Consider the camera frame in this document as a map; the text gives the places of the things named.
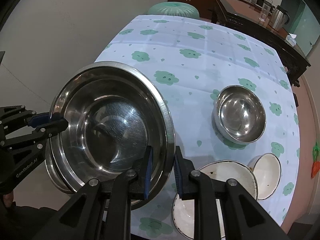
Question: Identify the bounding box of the large white enamel bowl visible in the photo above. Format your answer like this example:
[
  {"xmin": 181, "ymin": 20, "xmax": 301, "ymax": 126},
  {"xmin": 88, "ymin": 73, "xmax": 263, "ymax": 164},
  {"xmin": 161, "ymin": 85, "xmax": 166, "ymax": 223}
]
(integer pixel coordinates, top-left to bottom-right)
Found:
[{"xmin": 171, "ymin": 159, "xmax": 259, "ymax": 239}]

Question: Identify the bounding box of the small white enamel bowl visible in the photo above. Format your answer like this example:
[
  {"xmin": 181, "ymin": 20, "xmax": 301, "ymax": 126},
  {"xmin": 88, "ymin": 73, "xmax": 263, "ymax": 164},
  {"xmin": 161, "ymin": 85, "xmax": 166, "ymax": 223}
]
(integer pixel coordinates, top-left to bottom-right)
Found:
[{"xmin": 248, "ymin": 153, "xmax": 281, "ymax": 200}]

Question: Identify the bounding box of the small steel bowl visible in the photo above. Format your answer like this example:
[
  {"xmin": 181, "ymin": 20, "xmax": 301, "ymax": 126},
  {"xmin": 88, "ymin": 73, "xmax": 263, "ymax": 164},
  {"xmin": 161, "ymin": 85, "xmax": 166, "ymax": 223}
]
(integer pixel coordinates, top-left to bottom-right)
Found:
[{"xmin": 213, "ymin": 85, "xmax": 266, "ymax": 145}]

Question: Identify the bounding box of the person left hand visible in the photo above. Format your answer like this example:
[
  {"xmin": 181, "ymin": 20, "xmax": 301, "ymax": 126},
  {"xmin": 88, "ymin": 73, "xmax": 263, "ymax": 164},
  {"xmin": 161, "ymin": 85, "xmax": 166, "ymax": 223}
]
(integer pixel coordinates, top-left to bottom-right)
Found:
[{"xmin": 3, "ymin": 191, "xmax": 14, "ymax": 207}]

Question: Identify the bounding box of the orange toy on floor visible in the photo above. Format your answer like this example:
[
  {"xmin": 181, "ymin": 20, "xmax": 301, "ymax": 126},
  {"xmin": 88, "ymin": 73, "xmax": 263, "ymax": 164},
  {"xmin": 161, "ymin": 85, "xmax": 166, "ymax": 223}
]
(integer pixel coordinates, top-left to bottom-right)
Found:
[{"xmin": 311, "ymin": 161, "xmax": 320, "ymax": 178}]

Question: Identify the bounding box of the cloud pattern tablecloth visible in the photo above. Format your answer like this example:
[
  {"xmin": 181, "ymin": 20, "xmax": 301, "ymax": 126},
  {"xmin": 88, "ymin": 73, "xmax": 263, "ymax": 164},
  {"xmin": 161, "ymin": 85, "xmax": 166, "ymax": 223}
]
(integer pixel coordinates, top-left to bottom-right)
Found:
[{"xmin": 97, "ymin": 15, "xmax": 300, "ymax": 224}]

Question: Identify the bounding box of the green toy on floor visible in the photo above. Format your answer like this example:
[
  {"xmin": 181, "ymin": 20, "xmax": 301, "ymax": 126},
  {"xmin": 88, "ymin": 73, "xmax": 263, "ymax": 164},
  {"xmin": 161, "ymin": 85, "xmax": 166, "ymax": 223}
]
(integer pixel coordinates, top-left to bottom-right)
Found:
[{"xmin": 312, "ymin": 142, "xmax": 320, "ymax": 162}]

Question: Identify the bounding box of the green plastic stool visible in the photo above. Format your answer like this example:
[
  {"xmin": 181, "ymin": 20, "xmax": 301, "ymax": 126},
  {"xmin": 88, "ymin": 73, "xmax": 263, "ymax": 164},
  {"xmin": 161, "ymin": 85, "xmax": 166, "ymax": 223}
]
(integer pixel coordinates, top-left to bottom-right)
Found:
[{"xmin": 148, "ymin": 2, "xmax": 200, "ymax": 19}]

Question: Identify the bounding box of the dark wooden table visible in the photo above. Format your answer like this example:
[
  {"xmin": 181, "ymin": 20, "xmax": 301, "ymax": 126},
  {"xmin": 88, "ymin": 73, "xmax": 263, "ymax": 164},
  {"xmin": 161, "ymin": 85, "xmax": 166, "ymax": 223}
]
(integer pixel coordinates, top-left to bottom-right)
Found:
[{"xmin": 213, "ymin": 0, "xmax": 311, "ymax": 87}]

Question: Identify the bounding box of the white tissue box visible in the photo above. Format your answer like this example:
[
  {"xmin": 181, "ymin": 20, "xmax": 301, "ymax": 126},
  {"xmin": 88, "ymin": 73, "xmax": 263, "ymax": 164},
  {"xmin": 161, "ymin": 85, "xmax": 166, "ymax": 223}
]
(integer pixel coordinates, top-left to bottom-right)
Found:
[{"xmin": 285, "ymin": 33, "xmax": 297, "ymax": 47}]

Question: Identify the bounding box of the steel thermos jug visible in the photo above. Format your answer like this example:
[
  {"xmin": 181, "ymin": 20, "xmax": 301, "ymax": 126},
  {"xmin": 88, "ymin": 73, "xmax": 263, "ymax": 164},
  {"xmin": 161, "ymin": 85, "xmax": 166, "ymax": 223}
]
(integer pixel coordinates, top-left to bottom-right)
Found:
[{"xmin": 268, "ymin": 5, "xmax": 290, "ymax": 31}]

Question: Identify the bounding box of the tall drinking glass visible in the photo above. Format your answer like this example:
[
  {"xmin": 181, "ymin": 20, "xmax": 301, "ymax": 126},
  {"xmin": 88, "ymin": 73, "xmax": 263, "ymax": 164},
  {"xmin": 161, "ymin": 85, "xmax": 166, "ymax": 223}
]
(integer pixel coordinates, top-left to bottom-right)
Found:
[{"xmin": 259, "ymin": 2, "xmax": 270, "ymax": 24}]

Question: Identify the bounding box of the green door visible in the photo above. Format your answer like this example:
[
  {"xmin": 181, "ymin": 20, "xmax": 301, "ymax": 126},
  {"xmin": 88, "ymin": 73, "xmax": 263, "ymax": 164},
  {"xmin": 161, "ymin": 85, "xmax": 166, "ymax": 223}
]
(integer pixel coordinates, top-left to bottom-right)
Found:
[{"xmin": 280, "ymin": 0, "xmax": 319, "ymax": 56}]

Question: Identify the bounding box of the microwave oven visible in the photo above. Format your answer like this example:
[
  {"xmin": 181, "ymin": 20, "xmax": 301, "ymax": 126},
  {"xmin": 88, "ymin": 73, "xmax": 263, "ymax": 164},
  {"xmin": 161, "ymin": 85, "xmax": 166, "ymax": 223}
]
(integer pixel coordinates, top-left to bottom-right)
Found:
[{"xmin": 251, "ymin": 0, "xmax": 273, "ymax": 8}]

